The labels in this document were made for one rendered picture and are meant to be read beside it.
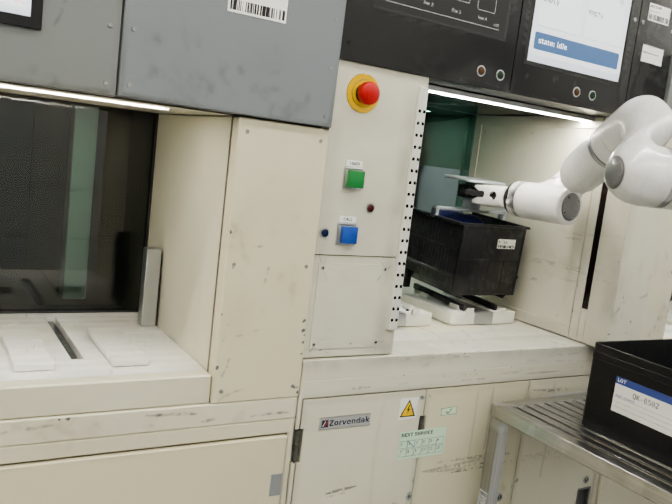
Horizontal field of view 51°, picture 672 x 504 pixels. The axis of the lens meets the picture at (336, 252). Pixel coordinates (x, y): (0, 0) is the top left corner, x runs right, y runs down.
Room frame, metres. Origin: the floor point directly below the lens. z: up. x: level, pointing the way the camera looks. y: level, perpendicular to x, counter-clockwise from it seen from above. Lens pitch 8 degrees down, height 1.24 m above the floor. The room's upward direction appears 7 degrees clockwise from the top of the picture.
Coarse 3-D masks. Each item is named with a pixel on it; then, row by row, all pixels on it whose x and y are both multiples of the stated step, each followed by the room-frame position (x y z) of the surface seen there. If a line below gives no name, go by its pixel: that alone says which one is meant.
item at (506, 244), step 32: (416, 224) 1.82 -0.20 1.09; (448, 224) 1.71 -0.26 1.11; (480, 224) 1.70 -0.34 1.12; (512, 224) 1.82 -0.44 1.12; (416, 256) 1.80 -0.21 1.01; (448, 256) 1.70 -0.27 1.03; (480, 256) 1.71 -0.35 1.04; (512, 256) 1.77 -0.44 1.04; (416, 288) 1.86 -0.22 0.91; (448, 288) 1.72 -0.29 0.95; (480, 288) 1.73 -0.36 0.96; (512, 288) 1.78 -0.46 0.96
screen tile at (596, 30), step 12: (588, 0) 1.53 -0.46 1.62; (600, 0) 1.55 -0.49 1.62; (612, 0) 1.57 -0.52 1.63; (612, 12) 1.57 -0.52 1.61; (624, 12) 1.59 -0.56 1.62; (588, 24) 1.54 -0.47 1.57; (600, 24) 1.56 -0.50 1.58; (588, 36) 1.54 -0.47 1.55; (600, 36) 1.56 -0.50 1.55; (612, 36) 1.58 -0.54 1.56
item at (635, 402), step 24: (600, 360) 1.37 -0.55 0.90; (624, 360) 1.32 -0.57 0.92; (648, 360) 1.48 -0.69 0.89; (600, 384) 1.36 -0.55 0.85; (624, 384) 1.31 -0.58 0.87; (648, 384) 1.27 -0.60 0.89; (600, 408) 1.35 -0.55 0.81; (624, 408) 1.30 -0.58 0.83; (648, 408) 1.26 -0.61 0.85; (600, 432) 1.34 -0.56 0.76; (624, 432) 1.30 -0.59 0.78; (648, 432) 1.25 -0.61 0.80; (648, 456) 1.25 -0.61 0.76
